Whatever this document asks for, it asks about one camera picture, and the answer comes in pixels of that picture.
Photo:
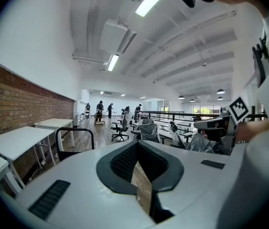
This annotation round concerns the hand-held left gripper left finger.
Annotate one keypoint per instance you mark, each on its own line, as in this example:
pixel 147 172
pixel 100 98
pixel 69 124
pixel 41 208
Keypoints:
pixel 77 175

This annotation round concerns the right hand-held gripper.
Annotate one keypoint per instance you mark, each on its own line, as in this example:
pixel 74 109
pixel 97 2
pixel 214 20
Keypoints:
pixel 228 137

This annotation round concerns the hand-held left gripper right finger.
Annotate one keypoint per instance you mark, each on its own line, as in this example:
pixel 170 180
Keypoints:
pixel 196 180

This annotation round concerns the black platform trolley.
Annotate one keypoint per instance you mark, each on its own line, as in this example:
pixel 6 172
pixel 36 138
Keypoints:
pixel 69 155

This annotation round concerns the person's right forearm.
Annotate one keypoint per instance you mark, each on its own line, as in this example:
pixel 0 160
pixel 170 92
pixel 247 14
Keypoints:
pixel 253 130

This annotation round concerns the person's right hand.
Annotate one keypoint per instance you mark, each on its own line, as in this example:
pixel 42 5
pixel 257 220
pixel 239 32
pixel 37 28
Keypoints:
pixel 204 135

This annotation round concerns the plastic-wrapped black office chair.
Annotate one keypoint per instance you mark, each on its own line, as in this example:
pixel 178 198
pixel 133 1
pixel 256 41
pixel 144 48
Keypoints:
pixel 176 137
pixel 199 144
pixel 148 130

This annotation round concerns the black pendant lamp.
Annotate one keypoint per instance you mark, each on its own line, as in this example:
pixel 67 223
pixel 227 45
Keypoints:
pixel 220 91
pixel 220 98
pixel 192 100
pixel 181 97

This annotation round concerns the black metal railing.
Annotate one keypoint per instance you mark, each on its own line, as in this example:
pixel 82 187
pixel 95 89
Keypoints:
pixel 160 112

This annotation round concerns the wooden trolley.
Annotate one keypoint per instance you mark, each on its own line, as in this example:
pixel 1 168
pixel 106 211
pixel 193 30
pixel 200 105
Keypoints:
pixel 99 123

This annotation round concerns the long ceiling light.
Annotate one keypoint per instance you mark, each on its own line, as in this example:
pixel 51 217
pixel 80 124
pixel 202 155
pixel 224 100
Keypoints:
pixel 113 63
pixel 153 1

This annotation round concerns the white ceiling air conditioner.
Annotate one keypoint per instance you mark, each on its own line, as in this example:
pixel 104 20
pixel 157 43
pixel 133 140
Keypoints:
pixel 113 36

